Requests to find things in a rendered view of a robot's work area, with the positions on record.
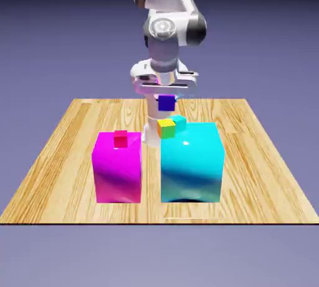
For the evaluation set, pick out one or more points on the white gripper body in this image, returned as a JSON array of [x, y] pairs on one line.
[[164, 89]]

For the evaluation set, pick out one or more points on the small blue cube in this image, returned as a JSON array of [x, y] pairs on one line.
[[166, 103]]

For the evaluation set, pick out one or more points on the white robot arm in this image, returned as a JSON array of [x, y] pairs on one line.
[[164, 50]]

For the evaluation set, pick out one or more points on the small cyan cube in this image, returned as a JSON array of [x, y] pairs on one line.
[[180, 122]]

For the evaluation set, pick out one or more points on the small multicoloured cube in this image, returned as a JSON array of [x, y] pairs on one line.
[[167, 129]]

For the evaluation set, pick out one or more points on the small red cube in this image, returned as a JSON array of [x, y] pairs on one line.
[[120, 140]]

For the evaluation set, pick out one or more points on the large cyan box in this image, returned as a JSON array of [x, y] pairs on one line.
[[192, 164]]

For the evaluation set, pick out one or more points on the large magenta box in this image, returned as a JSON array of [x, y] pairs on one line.
[[117, 172]]

